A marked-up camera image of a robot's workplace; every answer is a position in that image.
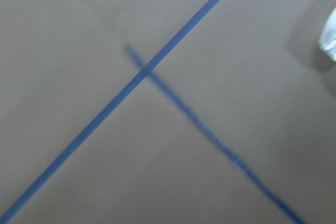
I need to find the clear tennis ball can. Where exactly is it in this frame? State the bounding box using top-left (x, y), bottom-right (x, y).
top-left (318, 8), bottom-right (336, 61)

